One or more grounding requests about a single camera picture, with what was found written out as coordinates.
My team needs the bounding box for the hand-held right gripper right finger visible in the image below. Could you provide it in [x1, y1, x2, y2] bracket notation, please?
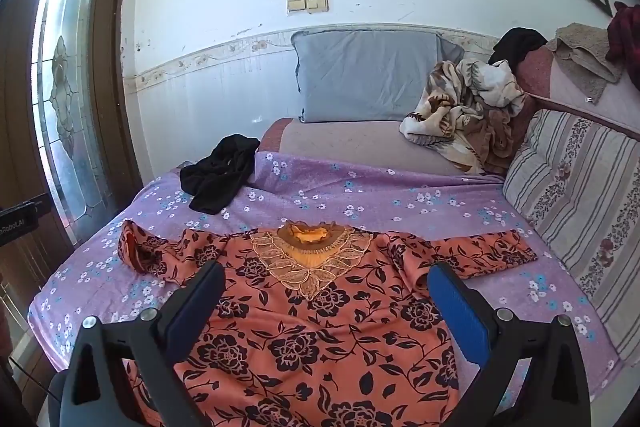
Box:
[426, 261, 593, 427]

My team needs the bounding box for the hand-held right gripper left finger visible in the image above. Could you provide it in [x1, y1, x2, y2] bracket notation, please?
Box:
[60, 259, 228, 427]

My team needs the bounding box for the orange black floral dress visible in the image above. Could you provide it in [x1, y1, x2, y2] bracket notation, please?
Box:
[117, 219, 538, 427]

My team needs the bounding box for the black cloth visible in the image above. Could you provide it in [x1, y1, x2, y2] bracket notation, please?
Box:
[180, 133, 260, 216]

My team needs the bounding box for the wooden stained glass door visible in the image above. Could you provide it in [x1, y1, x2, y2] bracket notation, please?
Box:
[0, 0, 146, 378]

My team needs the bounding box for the purple floral bedsheet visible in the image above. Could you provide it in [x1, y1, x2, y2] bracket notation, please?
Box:
[27, 151, 623, 427]

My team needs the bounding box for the striped floral cushion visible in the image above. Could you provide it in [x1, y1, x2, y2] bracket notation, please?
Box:
[501, 108, 640, 365]

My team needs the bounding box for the grey brown mattress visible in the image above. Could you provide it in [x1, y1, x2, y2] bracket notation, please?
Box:
[257, 117, 506, 180]

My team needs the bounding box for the beige floral fleece blanket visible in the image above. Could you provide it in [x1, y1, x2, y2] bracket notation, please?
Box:
[399, 58, 526, 175]

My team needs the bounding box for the pink sofa backrest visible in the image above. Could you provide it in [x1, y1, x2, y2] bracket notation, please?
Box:
[507, 44, 640, 145]

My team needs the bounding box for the grey pillow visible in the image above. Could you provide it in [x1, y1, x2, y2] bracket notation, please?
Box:
[291, 29, 466, 124]

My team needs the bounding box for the black garment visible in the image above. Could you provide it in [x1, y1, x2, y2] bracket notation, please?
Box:
[488, 27, 548, 68]

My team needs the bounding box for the beige towel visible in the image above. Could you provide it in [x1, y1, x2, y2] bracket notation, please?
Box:
[546, 23, 625, 90]

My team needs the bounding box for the red plaid cloth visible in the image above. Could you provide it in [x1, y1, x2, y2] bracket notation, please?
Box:
[606, 1, 640, 66]

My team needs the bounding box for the beige double light switch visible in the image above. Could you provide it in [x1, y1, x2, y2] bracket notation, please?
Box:
[286, 0, 330, 14]

